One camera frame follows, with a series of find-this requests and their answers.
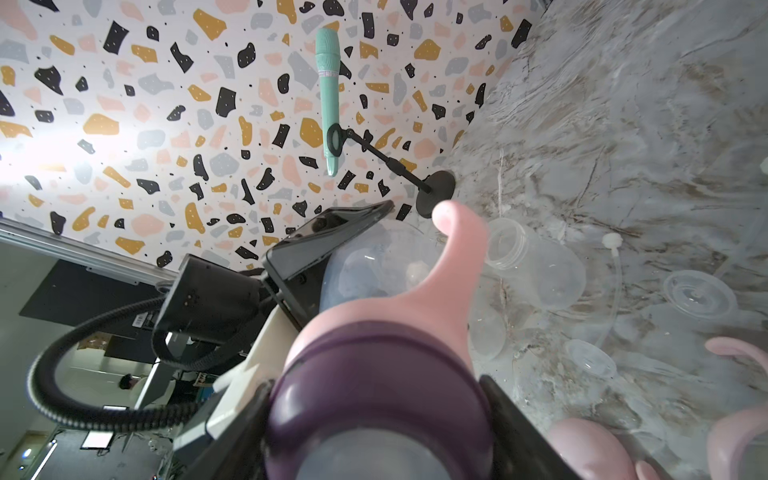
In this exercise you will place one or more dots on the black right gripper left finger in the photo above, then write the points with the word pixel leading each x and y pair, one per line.
pixel 237 453

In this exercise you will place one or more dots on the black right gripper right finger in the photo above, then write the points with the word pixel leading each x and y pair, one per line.
pixel 520 451

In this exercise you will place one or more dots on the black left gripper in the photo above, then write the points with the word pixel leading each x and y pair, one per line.
pixel 229 309

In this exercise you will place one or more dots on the clear baby bottle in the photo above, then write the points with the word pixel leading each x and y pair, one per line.
pixel 486 325
pixel 545 273
pixel 386 260

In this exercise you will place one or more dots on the purple collar with nipple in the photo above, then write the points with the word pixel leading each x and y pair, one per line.
pixel 378 400

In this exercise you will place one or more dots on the pink bottle cap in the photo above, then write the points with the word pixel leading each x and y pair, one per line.
pixel 593 452

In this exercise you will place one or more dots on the clear straw disc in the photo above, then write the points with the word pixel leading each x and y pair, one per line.
pixel 699 295
pixel 591 357

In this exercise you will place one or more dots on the black microphone stand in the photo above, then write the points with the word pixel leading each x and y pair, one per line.
pixel 432 190

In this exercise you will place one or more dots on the mint green microphone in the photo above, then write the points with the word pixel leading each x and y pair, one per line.
pixel 328 61

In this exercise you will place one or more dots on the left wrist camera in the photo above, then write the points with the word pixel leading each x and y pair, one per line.
pixel 264 362

